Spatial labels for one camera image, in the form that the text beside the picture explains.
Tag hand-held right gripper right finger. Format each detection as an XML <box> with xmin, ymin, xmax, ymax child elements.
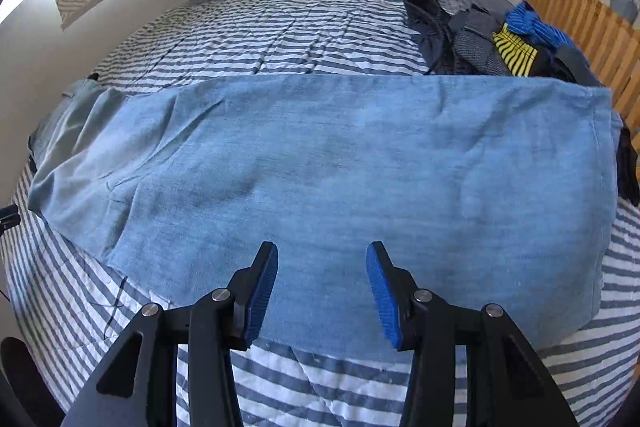
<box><xmin>365</xmin><ymin>241</ymin><xmax>581</xmax><ymax>427</ymax></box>

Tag wooden slatted headboard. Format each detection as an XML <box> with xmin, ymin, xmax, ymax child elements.
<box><xmin>522</xmin><ymin>0</ymin><xmax>640</xmax><ymax>132</ymax></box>

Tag bright blue garment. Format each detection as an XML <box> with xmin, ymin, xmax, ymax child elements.
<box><xmin>505</xmin><ymin>1</ymin><xmax>576</xmax><ymax>52</ymax></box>

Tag yellow striped black garment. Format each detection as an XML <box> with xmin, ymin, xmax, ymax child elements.
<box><xmin>492</xmin><ymin>23</ymin><xmax>543</xmax><ymax>78</ymax></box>

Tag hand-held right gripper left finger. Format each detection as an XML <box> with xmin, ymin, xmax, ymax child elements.
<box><xmin>60</xmin><ymin>241</ymin><xmax>279</xmax><ymax>427</ymax></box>

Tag grey dotted garment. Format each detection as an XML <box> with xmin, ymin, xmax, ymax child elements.
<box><xmin>447</xmin><ymin>7</ymin><xmax>511</xmax><ymax>75</ymax></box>

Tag blue white striped quilt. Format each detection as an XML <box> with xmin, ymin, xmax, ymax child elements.
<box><xmin>5</xmin><ymin>0</ymin><xmax>640</xmax><ymax>427</ymax></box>

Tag light blue denim pants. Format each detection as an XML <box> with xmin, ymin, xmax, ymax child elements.
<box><xmin>27</xmin><ymin>72</ymin><xmax>626</xmax><ymax>363</ymax></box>

